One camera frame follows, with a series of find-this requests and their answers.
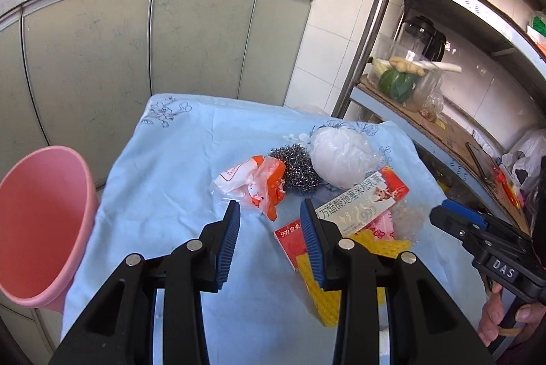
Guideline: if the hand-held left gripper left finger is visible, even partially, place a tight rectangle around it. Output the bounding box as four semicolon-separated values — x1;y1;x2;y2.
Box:
49;200;242;365

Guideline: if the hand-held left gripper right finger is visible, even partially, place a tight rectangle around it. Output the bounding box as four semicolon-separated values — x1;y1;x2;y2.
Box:
300;198;495;365

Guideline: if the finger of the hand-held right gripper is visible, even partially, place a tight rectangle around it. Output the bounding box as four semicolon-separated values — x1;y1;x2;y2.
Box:
429;206;491;250
441;198;532;240

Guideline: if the steel wool scourer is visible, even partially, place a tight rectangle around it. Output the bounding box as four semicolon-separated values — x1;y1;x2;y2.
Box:
270;144;322;192

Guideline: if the pink plastic bucket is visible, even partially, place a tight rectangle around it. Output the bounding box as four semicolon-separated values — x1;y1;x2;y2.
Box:
0;146;101;312

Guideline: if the person's right hand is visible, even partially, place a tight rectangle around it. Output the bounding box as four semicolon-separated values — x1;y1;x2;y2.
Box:
477;284;546;349

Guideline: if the small red cardboard box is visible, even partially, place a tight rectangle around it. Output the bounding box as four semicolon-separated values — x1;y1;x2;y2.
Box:
274;217;318;272

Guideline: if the clear plastic wrap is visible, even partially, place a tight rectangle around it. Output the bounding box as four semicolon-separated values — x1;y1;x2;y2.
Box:
390;198;427;242

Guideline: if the black smartphone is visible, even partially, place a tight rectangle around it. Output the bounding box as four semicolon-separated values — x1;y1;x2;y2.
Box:
465;142;498;186

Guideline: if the red and orange small item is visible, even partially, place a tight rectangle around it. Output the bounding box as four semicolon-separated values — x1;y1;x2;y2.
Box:
495;166;525;208

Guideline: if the white and red medicine box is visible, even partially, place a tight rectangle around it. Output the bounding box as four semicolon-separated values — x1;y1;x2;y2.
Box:
313;165;410;238

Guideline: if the pink and white paper packet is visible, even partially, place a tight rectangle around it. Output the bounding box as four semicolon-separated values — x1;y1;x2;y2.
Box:
367;211;397;242

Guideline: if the orange and white plastic bag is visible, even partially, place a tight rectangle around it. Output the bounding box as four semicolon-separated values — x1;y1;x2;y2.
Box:
211;155;287;221

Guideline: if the cardboard sheet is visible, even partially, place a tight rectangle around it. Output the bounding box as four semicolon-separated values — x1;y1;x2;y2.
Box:
358;75;525;229

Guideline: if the light blue floral cloth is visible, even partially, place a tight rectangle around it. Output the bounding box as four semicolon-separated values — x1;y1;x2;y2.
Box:
61;93;491;365

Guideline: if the clear bag of dried food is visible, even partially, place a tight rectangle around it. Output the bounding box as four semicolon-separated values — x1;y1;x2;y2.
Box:
420;87;444;122

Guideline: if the green squash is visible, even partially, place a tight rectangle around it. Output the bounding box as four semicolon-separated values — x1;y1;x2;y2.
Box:
379;68;416;103

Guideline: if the white radish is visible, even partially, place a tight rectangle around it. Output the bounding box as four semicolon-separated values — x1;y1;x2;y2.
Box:
420;62;462;73

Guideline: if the ginger root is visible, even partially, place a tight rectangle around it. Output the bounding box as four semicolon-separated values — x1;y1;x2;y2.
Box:
390;57;427;76

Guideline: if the black blender jug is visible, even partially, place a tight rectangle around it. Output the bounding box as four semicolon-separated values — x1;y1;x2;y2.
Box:
394;16;446;62

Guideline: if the clear plastic container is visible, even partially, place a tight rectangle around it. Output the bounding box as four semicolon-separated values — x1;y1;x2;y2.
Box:
367;34;440;112

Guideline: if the green and white bag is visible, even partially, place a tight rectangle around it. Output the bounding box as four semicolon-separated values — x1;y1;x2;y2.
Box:
527;13;546;58

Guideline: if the metal shelf rack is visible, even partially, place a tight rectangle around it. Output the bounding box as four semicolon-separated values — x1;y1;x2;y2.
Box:
333;0;546;238

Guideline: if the grey kitchen cabinet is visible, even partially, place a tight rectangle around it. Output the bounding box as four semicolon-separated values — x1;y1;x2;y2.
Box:
0;0;318;188

